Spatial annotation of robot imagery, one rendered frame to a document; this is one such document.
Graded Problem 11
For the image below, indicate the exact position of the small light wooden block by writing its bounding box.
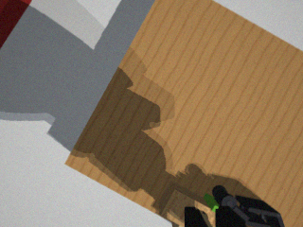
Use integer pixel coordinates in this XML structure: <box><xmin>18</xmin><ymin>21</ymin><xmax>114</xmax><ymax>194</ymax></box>
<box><xmin>158</xmin><ymin>181</ymin><xmax>215</xmax><ymax>227</ymax></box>

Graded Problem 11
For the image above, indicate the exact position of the light wooden board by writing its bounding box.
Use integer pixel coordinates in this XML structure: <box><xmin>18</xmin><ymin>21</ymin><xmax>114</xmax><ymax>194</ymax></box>
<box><xmin>65</xmin><ymin>0</ymin><xmax>303</xmax><ymax>227</ymax></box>

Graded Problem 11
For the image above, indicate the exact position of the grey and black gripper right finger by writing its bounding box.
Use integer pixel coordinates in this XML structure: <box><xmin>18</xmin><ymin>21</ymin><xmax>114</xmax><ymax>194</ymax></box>
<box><xmin>215</xmin><ymin>206</ymin><xmax>247</xmax><ymax>227</ymax></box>

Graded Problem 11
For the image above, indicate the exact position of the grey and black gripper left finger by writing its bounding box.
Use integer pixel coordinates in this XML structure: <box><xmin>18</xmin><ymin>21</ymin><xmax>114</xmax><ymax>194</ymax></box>
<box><xmin>185</xmin><ymin>206</ymin><xmax>207</xmax><ymax>227</ymax></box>

